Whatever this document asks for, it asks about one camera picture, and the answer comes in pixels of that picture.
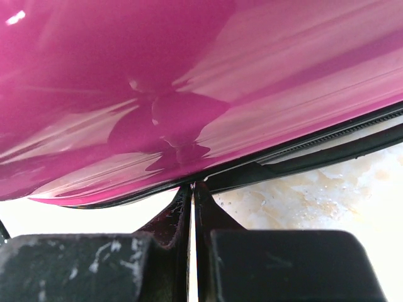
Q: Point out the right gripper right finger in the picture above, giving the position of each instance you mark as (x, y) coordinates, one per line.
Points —
(237, 264)

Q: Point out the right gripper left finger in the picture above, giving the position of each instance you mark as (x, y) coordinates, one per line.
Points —
(150, 264)

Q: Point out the teal hard-shell suitcase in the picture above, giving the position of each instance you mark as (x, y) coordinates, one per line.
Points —
(103, 101)

